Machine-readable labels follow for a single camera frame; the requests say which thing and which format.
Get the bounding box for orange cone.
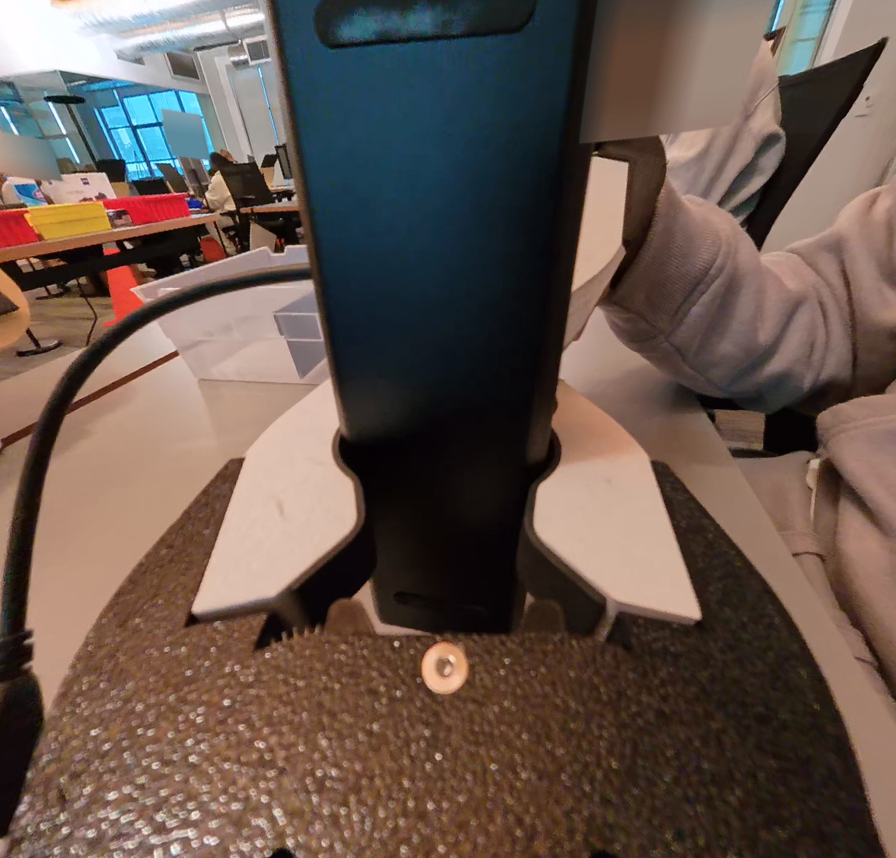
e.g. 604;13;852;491
104;263;160;328

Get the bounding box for grey desk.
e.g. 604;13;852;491
0;154;896;858

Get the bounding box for pale standing board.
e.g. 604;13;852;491
161;108;212;164
0;132;64;183

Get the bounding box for person's grey hoodie torso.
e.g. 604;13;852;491
661;32;896;698

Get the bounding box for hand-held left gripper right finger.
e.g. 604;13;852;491
521;378;703;643

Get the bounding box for long wooden table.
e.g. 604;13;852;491
0;211;224;293

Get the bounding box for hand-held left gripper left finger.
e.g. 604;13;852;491
190;381;380;648

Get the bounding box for red plastic bin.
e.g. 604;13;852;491
100;192;193;225
0;207;41;250

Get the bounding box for grey bin divider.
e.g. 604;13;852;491
272;304;329;381

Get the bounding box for person's right forearm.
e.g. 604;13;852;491
598;175;896;417

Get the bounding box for yellow plastic bin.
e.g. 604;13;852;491
23;202;114;241

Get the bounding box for round wooden side table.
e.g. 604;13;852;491
0;269;65;360

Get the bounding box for black background office chair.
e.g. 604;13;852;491
223;161;275;209

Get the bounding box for clear plastic bin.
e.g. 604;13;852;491
132;244;331;388

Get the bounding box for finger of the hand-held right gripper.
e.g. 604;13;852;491
580;0;786;146

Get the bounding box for round silver ceiling duct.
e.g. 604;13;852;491
69;0;272;42

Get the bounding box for person's right hand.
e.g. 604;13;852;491
595;136;668;286

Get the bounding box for black rectangular hub device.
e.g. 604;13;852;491
255;0;604;636

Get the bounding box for black cable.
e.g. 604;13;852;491
0;266;314;792

